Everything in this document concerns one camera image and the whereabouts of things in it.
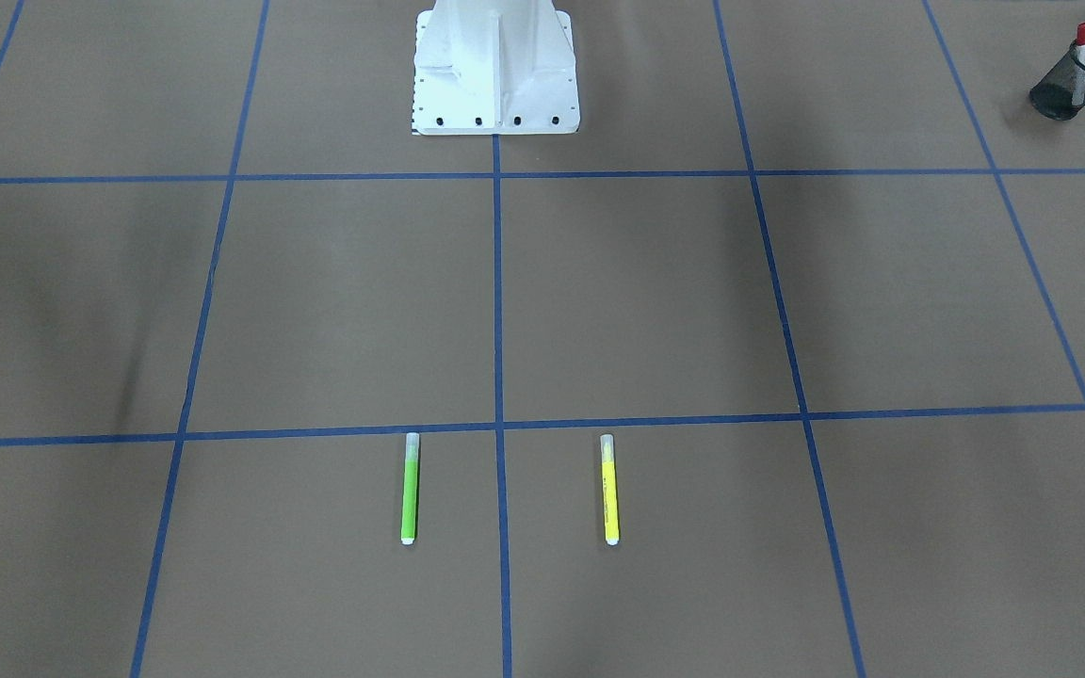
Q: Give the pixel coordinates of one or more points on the red white marker pen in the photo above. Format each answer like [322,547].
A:
[1082,38]

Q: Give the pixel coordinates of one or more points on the green highlighter pen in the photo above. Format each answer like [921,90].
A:
[410,490]

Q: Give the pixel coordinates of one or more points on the yellow highlighter pen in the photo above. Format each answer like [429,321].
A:
[610,490]

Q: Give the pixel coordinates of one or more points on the black mesh pen cup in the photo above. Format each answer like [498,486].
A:
[1060,95]

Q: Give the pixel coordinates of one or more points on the white pedestal column base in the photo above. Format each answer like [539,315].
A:
[494,68]

